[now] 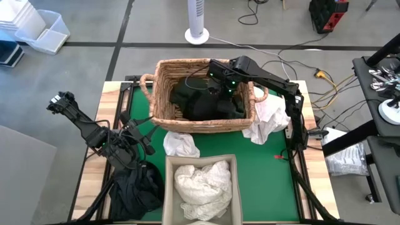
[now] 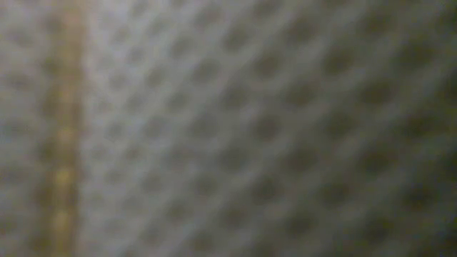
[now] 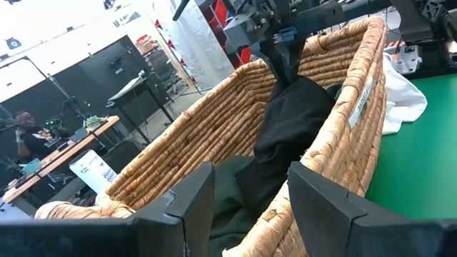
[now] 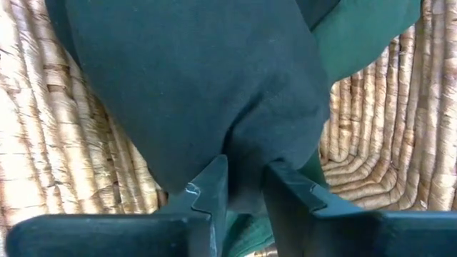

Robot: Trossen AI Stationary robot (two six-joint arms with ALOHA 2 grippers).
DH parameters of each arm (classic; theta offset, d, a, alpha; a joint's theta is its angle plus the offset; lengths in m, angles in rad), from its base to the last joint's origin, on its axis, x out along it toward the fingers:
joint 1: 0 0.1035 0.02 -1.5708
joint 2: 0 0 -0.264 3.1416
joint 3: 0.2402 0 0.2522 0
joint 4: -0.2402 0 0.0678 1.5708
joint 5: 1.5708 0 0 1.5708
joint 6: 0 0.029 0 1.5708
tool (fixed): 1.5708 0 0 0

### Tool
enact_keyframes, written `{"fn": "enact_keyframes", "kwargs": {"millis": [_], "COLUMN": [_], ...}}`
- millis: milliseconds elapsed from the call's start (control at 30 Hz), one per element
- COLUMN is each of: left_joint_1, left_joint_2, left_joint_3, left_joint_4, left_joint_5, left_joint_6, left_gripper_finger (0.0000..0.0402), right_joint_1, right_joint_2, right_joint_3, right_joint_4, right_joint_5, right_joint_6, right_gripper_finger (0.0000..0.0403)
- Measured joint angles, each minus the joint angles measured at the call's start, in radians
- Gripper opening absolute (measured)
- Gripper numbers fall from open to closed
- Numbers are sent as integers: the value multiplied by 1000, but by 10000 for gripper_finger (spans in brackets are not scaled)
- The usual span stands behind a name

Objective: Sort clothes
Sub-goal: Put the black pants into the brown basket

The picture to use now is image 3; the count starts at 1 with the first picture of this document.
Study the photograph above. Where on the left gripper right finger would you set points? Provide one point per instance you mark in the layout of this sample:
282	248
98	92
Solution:
339	228

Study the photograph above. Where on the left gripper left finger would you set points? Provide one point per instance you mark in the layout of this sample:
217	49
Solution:
160	235

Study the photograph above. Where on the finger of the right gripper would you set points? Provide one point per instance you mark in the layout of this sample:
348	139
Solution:
276	60
294	57

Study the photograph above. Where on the black garment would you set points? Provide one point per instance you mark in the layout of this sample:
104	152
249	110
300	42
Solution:
289	125

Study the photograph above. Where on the dark green garment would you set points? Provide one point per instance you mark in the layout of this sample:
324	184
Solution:
228	207

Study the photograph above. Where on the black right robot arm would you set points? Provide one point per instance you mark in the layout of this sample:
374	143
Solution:
339	12

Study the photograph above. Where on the grey fabric curtain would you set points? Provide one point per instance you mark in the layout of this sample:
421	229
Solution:
203	46

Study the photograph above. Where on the woven wicker basket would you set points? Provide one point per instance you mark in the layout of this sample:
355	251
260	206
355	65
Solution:
214	121

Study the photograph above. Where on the white cylindrical container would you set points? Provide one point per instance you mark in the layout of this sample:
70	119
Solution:
91	171

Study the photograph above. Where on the green table mat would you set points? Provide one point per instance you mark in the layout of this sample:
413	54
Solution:
421	160

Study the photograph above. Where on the white garment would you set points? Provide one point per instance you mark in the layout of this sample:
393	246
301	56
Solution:
403	100

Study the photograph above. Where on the long wooden desk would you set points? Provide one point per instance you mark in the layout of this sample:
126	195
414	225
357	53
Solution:
71	151

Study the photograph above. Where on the small green plant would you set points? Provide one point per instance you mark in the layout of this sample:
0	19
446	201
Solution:
94	121

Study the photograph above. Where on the black stand table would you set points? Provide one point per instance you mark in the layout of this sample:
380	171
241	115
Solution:
132	93

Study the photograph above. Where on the teal container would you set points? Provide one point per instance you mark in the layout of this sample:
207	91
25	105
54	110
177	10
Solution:
31	167

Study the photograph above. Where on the person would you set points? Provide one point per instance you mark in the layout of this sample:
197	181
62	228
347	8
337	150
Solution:
35	141

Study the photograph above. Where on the black partition panel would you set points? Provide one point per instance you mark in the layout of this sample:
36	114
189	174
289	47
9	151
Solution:
89	82

